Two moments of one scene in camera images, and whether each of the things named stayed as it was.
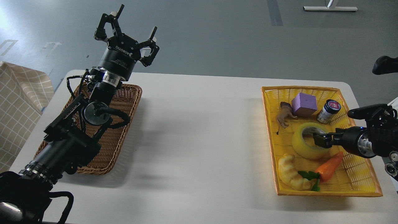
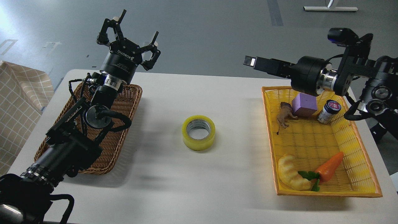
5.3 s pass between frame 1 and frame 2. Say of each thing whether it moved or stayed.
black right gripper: moved
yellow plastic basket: stayed
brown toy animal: stayed
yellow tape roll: moved
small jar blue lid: stayed
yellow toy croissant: stayed
